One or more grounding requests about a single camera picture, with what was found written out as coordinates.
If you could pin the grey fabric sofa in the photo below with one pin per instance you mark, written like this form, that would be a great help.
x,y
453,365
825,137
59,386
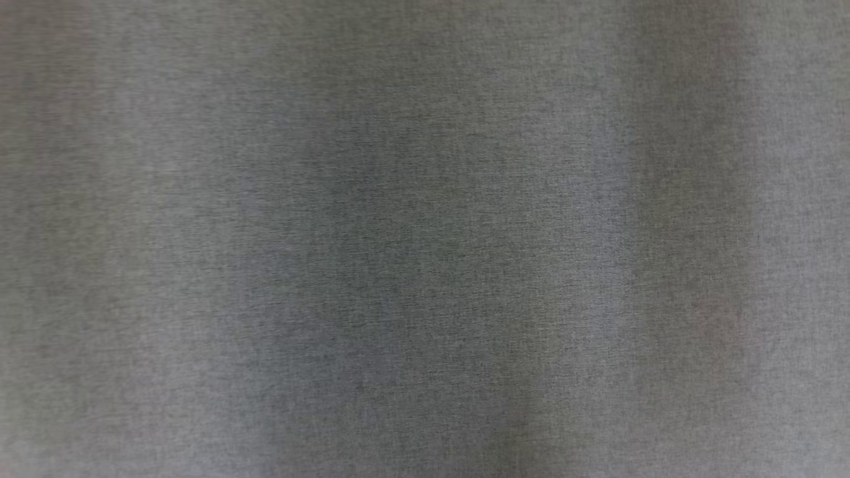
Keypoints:
x,y
425,239

